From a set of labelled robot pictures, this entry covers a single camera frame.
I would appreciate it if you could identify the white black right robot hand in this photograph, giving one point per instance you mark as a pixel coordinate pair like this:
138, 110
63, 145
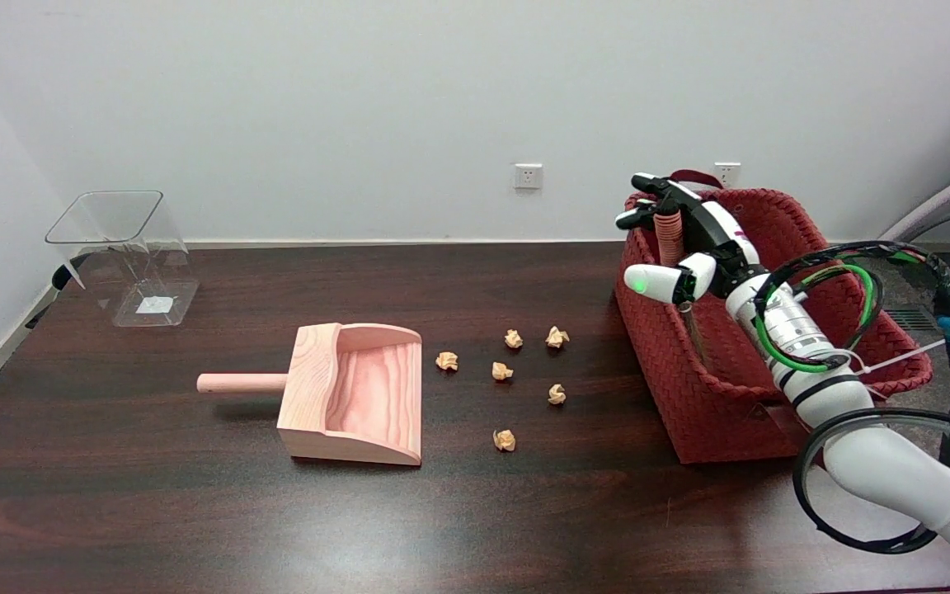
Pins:
710, 239

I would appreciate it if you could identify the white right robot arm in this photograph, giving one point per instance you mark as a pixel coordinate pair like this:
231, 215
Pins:
862, 429

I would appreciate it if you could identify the red woven basket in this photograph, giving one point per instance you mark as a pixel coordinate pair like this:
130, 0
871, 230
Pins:
714, 412

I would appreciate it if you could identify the crumpled paper ball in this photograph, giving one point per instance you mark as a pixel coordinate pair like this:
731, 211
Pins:
557, 394
557, 337
505, 440
513, 338
446, 360
502, 371

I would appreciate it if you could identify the grey curved tube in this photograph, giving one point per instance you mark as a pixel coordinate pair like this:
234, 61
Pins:
945, 198

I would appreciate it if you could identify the wooden dustpan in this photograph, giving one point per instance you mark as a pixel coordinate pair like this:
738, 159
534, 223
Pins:
359, 396

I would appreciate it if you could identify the clear plastic container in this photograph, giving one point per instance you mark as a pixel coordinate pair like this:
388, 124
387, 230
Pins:
124, 247

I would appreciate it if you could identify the white wall socket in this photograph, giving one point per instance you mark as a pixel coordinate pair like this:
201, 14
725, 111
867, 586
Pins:
727, 172
528, 176

